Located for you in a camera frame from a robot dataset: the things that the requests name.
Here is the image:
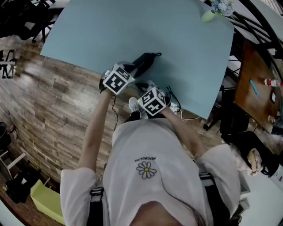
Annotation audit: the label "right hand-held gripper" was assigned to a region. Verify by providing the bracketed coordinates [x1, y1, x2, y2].
[134, 80, 172, 117]

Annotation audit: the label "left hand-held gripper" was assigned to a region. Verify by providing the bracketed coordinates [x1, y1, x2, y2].
[99, 61, 140, 96]

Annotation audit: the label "black glasses case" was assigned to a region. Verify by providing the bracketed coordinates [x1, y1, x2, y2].
[132, 52, 162, 78]

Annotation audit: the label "person's right forearm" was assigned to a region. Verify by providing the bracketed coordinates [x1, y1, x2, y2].
[159, 105, 207, 160]

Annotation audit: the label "person's left forearm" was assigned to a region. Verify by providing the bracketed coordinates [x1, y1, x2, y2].
[76, 89, 116, 172]

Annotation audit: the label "white sneaker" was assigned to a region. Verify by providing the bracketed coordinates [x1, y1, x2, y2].
[128, 97, 140, 113]

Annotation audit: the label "black trousers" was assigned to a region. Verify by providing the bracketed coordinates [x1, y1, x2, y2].
[125, 110, 155, 123]

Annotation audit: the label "light green vase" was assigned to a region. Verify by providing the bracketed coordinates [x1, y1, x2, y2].
[201, 10, 215, 23]

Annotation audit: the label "white daisy print t-shirt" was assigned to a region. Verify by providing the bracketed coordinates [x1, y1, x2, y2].
[60, 118, 242, 226]

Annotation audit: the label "black office chair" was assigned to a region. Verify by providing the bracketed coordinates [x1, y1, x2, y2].
[0, 0, 56, 44]
[203, 85, 250, 142]

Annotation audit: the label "light blue strip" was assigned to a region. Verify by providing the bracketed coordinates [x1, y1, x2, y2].
[249, 79, 260, 96]

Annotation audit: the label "brown wooden table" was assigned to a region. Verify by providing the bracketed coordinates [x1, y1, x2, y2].
[233, 39, 283, 133]

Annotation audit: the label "pale blue flower bouquet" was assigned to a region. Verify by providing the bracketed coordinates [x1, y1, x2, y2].
[210, 0, 235, 17]

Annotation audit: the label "white tote bag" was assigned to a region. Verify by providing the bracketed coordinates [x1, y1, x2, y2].
[229, 143, 266, 177]

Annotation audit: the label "black folding stand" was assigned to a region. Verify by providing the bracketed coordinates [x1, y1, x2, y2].
[0, 49, 17, 79]

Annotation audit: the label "red label plastic bottle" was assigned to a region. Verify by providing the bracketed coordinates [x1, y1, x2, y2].
[264, 79, 283, 87]

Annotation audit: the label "black backpack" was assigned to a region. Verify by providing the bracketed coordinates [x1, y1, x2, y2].
[221, 130, 280, 177]

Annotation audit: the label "white stool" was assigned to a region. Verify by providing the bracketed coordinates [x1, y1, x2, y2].
[0, 152, 27, 180]

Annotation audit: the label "black floor bag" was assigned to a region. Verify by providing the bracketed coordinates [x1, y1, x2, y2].
[5, 169, 42, 204]

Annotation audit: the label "black cable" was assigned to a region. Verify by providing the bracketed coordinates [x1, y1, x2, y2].
[110, 94, 119, 131]

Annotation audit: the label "black harness strap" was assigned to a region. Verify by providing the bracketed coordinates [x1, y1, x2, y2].
[87, 187, 106, 226]
[199, 173, 232, 226]

